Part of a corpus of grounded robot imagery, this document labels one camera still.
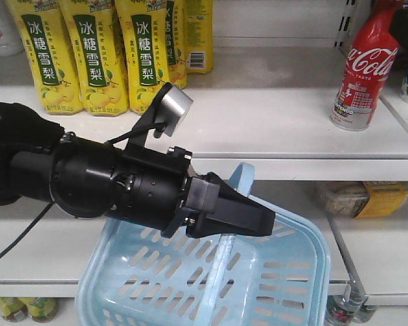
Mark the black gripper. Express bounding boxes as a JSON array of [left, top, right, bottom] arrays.
[[12, 137, 218, 231]]

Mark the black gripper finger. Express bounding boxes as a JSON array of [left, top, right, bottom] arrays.
[[186, 173, 275, 237]]

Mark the light blue plastic basket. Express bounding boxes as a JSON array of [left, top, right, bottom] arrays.
[[74, 162, 330, 326]]

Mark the red coca-cola aluminium bottle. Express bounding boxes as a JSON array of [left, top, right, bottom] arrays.
[[330, 1, 404, 131]]

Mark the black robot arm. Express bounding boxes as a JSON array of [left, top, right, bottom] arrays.
[[0, 103, 275, 238]]

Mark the white metal shelf unit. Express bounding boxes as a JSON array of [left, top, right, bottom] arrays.
[[0, 1, 408, 297]]

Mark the clear plastic snack box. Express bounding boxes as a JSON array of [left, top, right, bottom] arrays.
[[316, 181, 408, 218]]

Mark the yellow pear drink bottle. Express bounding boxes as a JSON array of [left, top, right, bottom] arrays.
[[59, 1, 129, 117], [6, 1, 84, 115], [115, 0, 170, 114]]

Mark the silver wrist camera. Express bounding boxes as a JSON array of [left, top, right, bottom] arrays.
[[124, 82, 194, 153]]

